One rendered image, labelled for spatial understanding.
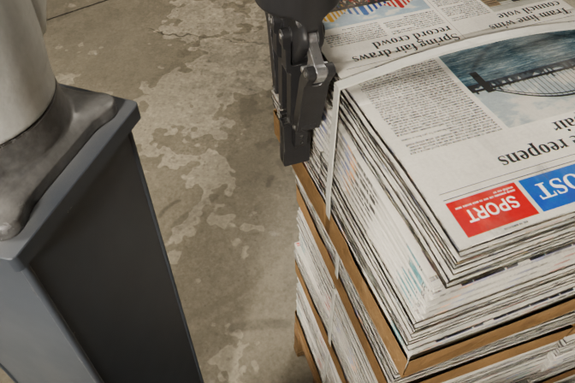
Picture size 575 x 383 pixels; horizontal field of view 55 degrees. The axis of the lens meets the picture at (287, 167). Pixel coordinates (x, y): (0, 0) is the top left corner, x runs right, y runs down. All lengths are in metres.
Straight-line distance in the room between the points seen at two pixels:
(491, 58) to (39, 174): 0.43
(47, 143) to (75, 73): 1.88
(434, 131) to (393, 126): 0.03
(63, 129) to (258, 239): 1.19
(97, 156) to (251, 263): 1.13
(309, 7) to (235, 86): 1.75
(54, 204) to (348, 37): 0.31
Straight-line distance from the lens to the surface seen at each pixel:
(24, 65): 0.49
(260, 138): 1.97
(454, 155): 0.45
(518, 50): 0.59
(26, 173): 0.52
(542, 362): 0.99
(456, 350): 0.59
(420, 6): 0.62
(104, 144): 0.56
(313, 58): 0.47
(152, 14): 2.68
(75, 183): 0.53
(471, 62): 0.55
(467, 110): 0.49
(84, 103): 0.58
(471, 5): 0.64
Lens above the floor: 1.37
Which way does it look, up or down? 47 degrees down
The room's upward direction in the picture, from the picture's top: straight up
